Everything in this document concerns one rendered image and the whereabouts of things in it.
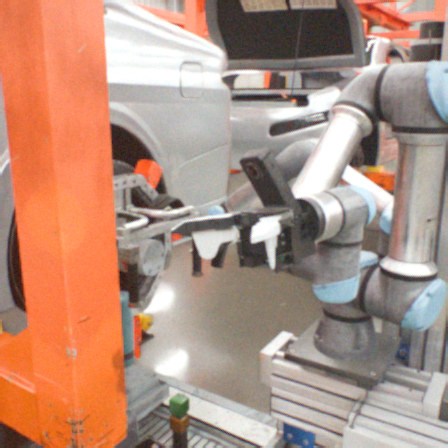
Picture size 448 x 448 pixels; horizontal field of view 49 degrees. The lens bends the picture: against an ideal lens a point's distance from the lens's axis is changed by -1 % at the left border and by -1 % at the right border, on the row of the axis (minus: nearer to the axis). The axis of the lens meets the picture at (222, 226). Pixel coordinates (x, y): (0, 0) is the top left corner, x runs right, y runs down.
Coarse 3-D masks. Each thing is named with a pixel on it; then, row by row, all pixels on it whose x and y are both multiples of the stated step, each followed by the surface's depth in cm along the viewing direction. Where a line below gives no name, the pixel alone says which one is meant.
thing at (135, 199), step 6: (132, 192) 191; (132, 198) 196; (138, 198) 194; (132, 204) 199; (138, 204) 197; (144, 204) 197; (150, 222) 202; (120, 276) 206; (126, 276) 205; (120, 282) 203; (126, 282) 202; (120, 288) 201; (126, 288) 200
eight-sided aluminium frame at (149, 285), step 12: (120, 180) 173; (132, 180) 178; (144, 180) 183; (144, 192) 185; (156, 192) 190; (156, 240) 201; (168, 240) 201; (168, 252) 202; (168, 264) 202; (156, 276) 197; (144, 288) 198; (156, 288) 198; (144, 300) 193
